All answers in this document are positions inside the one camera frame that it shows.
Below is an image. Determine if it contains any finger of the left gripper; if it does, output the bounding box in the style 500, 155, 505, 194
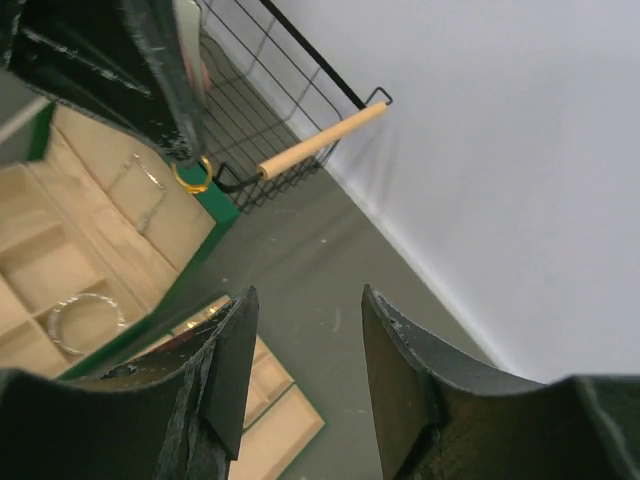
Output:
1, 1, 206, 166

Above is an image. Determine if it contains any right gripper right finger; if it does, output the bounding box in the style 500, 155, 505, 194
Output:
361, 285, 542, 479

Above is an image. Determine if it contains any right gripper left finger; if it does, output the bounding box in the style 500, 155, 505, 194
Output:
99, 285, 260, 480

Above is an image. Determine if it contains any gold ring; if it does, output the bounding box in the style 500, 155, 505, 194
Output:
171, 154, 214, 195

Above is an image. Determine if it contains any silver bangle bracelet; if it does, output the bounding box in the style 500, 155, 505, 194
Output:
48, 292, 126, 357

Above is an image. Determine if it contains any green jewelry tray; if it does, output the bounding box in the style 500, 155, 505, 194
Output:
169, 294, 327, 480

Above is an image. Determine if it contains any green jewelry box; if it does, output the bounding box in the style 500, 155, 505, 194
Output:
1, 97, 239, 378

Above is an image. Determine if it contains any black wire basket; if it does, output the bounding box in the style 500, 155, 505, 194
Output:
199, 1, 393, 213

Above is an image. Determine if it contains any silver chain necklace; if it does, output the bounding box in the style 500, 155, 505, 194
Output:
107, 153, 169, 235

